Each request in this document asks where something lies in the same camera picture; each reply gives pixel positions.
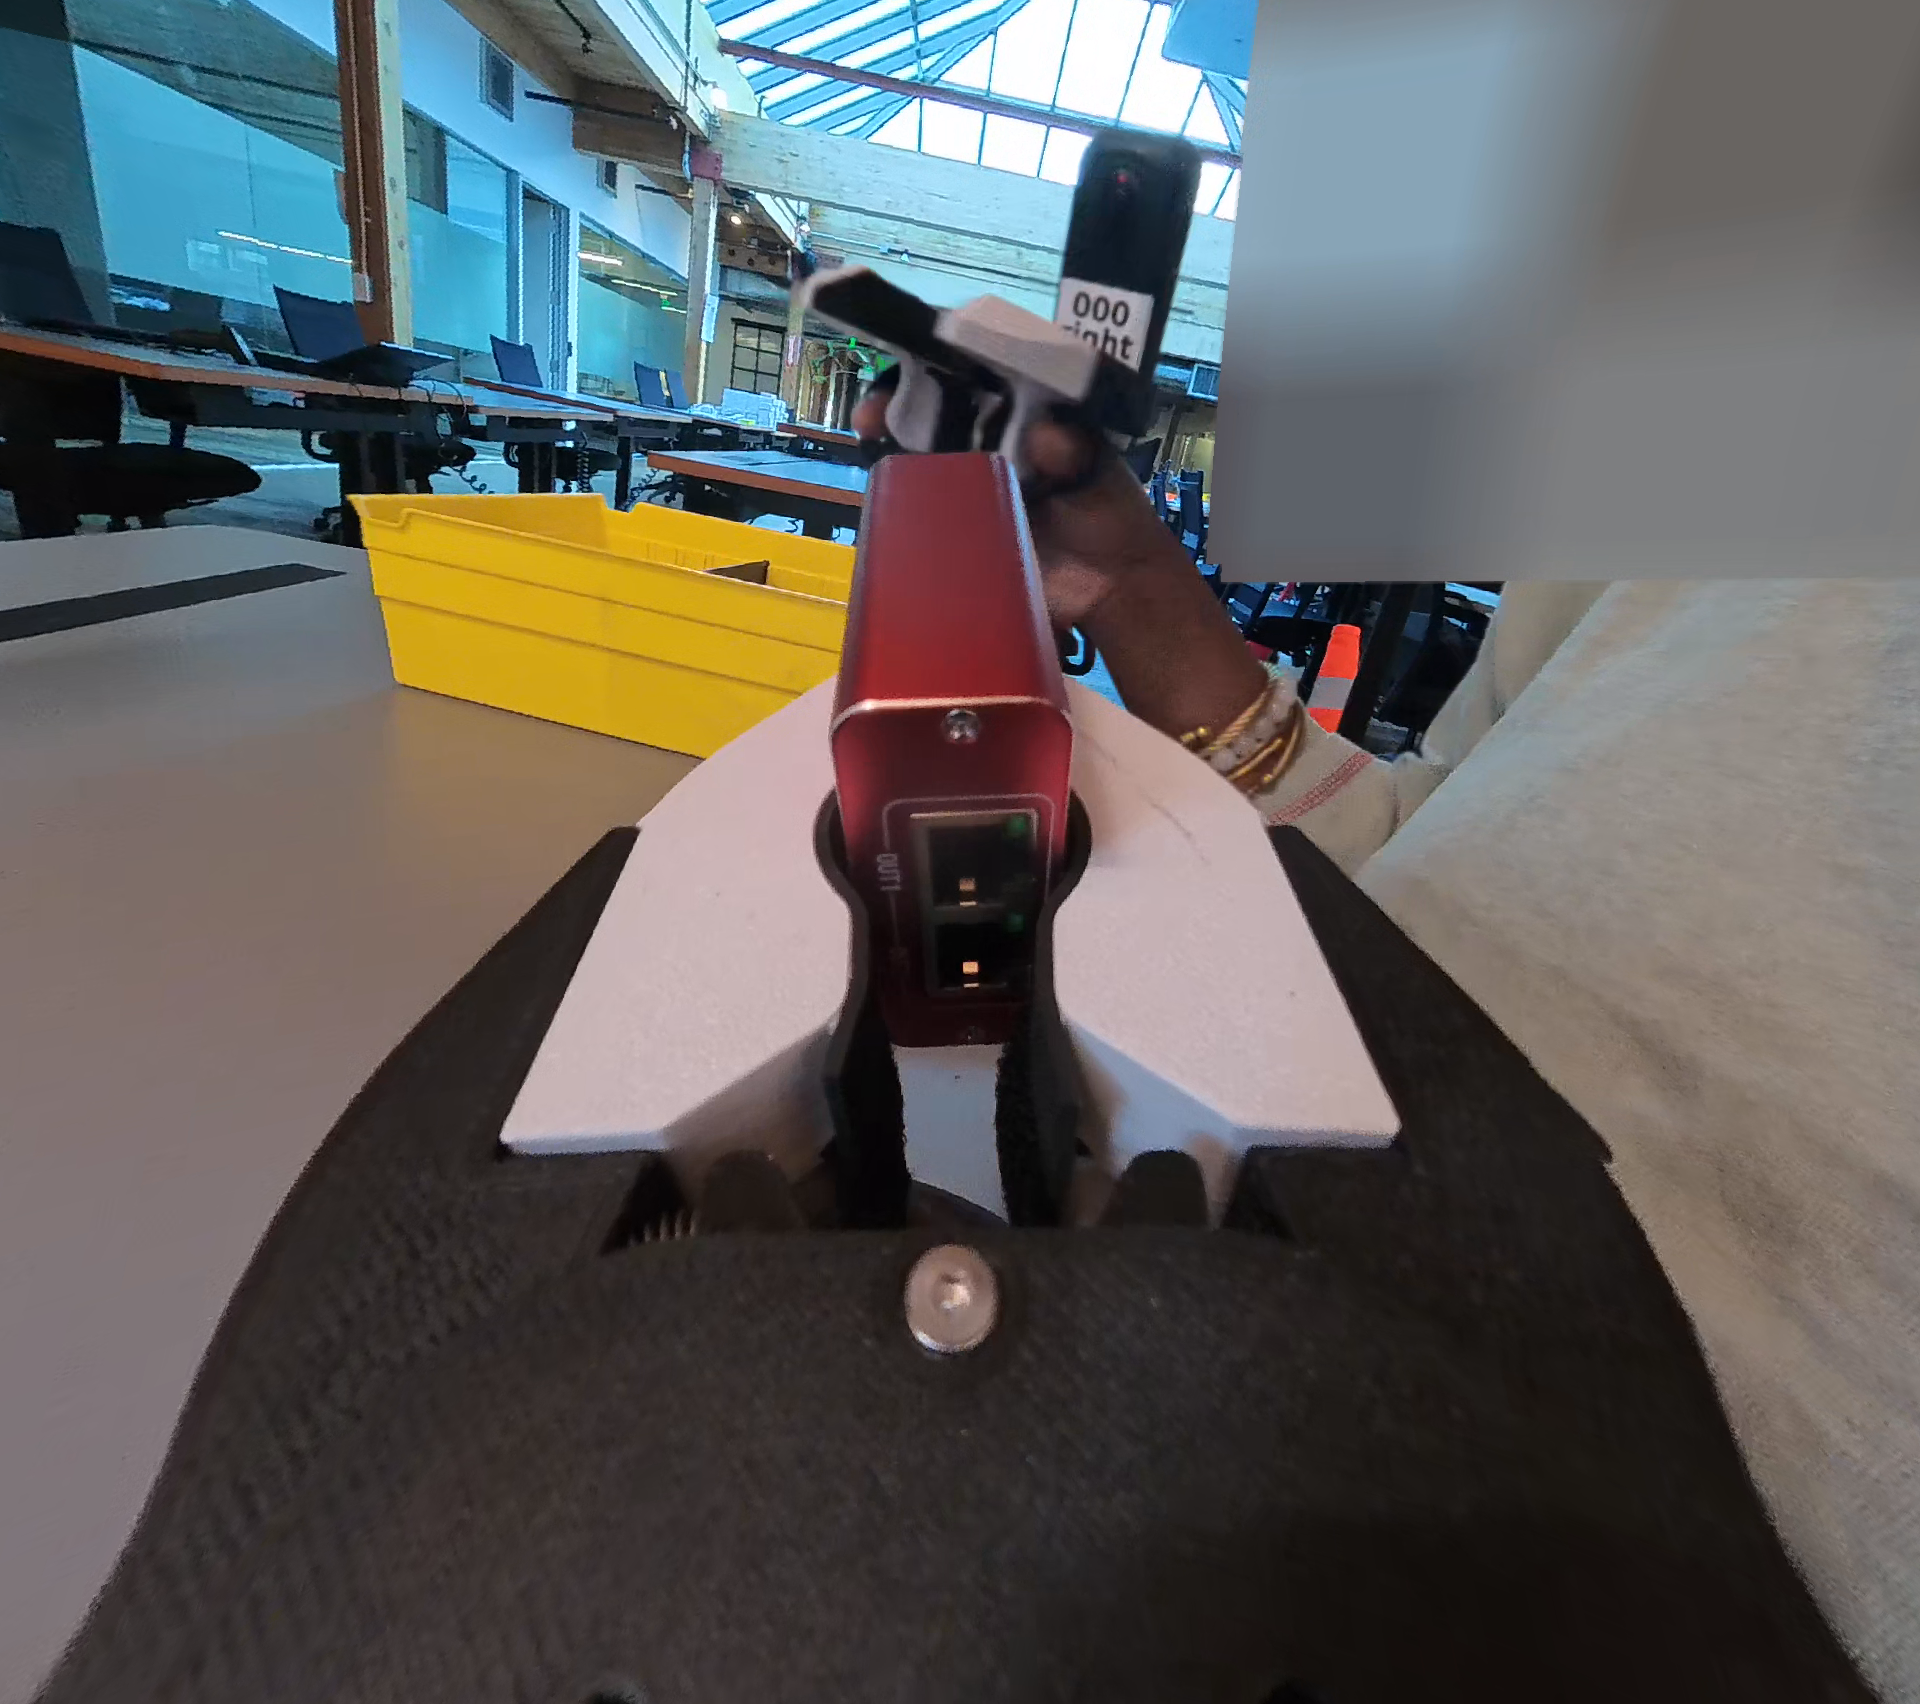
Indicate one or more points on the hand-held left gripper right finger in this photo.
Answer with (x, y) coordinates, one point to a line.
(1201, 985)

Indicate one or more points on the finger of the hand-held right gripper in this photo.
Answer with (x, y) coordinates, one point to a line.
(862, 303)
(1034, 347)

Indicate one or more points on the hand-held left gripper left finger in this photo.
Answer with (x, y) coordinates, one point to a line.
(675, 985)

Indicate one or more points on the red network switch box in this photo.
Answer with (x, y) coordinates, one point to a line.
(945, 595)

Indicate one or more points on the yellow plastic bin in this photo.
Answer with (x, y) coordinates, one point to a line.
(600, 655)

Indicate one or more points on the person's right hand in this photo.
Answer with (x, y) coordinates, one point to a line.
(1154, 595)

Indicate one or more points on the white ceiling projector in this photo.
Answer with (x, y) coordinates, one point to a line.
(1209, 33)

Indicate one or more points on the wooden office desk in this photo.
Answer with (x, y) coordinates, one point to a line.
(180, 368)
(751, 475)
(570, 406)

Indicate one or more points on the orange traffic cone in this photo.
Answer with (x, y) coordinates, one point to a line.
(1334, 685)

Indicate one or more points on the black laptop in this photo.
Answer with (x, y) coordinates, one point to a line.
(330, 332)

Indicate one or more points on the black tape strip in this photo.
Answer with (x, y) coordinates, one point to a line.
(150, 603)

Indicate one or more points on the black office chair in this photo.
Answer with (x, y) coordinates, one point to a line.
(91, 475)

